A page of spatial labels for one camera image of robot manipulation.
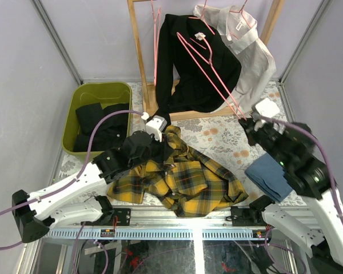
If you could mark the folded blue cloth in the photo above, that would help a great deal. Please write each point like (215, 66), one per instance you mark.
(268, 176)

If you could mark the yellow plaid flannel shirt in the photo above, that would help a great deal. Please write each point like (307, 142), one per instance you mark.
(188, 182)

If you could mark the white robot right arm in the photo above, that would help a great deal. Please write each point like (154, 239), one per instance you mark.
(313, 181)

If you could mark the white hanging shirt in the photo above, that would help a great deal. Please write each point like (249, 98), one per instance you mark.
(257, 63)

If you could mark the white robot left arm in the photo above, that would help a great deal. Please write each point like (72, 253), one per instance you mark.
(40, 211)

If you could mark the pink hanger of white shirt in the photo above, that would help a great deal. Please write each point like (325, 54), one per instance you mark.
(244, 22)

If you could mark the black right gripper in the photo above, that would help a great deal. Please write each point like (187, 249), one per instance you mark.
(248, 125)

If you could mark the grey slotted cable duct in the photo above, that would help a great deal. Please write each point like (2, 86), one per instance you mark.
(157, 234)

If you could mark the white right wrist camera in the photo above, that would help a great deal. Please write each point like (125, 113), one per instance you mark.
(264, 108)

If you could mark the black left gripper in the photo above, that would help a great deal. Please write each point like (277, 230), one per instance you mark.
(162, 148)

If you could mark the black button shirt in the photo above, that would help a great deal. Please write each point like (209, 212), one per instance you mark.
(111, 132)

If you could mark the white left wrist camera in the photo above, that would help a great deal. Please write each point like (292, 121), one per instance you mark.
(154, 126)

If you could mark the floral patterned tablecloth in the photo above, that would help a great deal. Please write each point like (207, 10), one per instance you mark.
(220, 137)

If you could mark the pink hanger of black shirt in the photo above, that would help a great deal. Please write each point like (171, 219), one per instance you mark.
(204, 29)

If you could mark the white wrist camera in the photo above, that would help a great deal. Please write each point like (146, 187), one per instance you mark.
(264, 108)
(154, 126)

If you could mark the aluminium front frame rail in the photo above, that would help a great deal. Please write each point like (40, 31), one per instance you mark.
(156, 217)

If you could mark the pink hanger of plaid shirt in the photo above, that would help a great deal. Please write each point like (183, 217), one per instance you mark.
(193, 52)

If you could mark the pink wire hanger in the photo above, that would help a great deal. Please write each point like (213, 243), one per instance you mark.
(156, 23)

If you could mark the olive green plastic basket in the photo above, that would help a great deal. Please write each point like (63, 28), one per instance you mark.
(90, 103)

